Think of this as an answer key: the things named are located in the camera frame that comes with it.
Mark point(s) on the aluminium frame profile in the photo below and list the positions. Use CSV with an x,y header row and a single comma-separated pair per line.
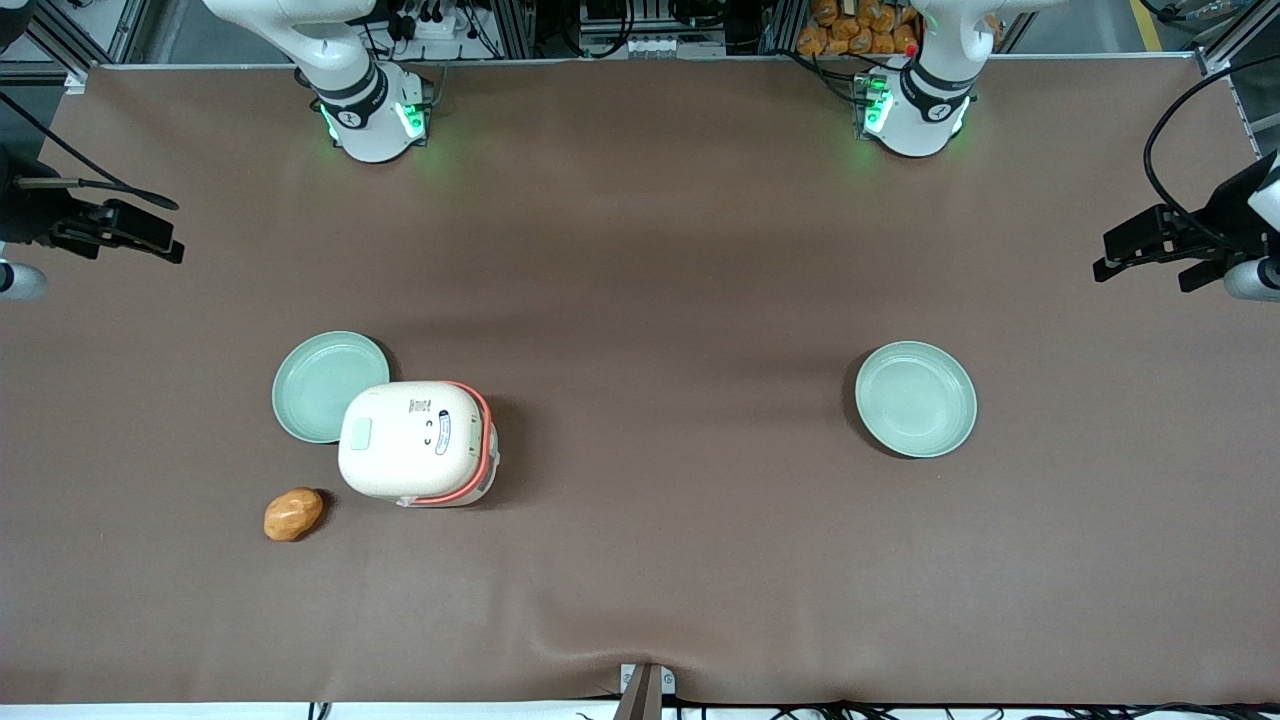
x,y
1235,40
70,35

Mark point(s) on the grey metal camera mount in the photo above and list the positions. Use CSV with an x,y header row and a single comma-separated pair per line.
x,y
645,692

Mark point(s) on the pale green round plate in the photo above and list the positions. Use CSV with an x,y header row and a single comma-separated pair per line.
x,y
315,385
916,398

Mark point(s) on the pile of orange buns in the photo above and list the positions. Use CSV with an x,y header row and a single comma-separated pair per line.
x,y
855,30

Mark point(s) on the brown table mat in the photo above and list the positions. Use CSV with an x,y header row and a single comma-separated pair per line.
x,y
680,280

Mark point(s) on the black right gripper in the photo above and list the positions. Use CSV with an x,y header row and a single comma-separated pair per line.
x,y
32,213

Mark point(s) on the white rice cooker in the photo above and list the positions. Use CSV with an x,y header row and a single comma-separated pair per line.
x,y
415,440

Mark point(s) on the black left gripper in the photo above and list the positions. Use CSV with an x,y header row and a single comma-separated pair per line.
x,y
1222,213

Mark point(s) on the brown potato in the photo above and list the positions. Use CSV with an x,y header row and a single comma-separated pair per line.
x,y
293,514

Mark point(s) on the white power strip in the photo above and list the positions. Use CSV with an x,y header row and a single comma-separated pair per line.
x,y
435,25

